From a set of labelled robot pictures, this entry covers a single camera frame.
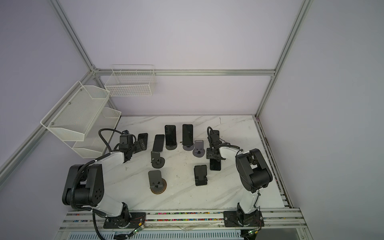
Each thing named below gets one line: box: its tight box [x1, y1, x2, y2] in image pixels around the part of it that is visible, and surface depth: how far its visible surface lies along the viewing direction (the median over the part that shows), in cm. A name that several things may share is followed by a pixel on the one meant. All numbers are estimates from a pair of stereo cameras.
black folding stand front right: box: [194, 164, 208, 186], surface depth 83 cm
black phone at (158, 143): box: [152, 134, 165, 152], surface depth 106 cm
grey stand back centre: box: [179, 141, 195, 151], surface depth 103 cm
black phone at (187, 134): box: [182, 124, 193, 146], surface depth 97 cm
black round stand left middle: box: [151, 151, 165, 169], surface depth 92 cm
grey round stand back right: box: [192, 140, 205, 158], surface depth 97 cm
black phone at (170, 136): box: [164, 125, 177, 150], surface depth 97 cm
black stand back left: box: [165, 142, 178, 150], surface depth 103 cm
